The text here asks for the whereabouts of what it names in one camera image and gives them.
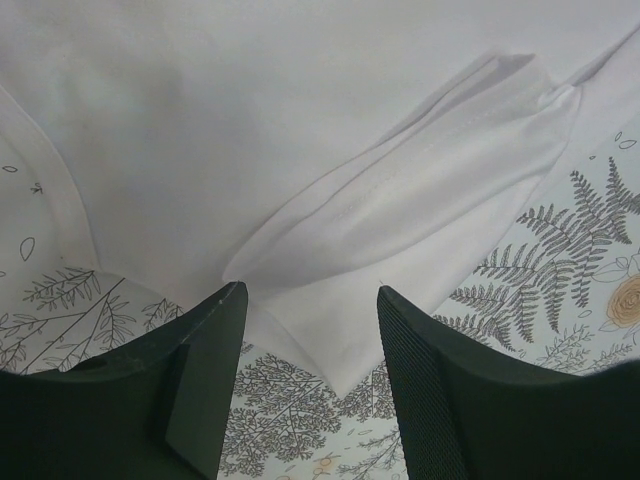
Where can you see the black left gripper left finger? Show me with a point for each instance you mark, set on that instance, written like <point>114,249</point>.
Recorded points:
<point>154,408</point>

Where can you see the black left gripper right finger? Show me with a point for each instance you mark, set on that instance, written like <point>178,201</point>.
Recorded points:
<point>466,411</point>

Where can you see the white t shirt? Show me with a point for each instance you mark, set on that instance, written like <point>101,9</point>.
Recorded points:
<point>313,150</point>

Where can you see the floral patterned table mat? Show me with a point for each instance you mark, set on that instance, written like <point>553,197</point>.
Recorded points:
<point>55,316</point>

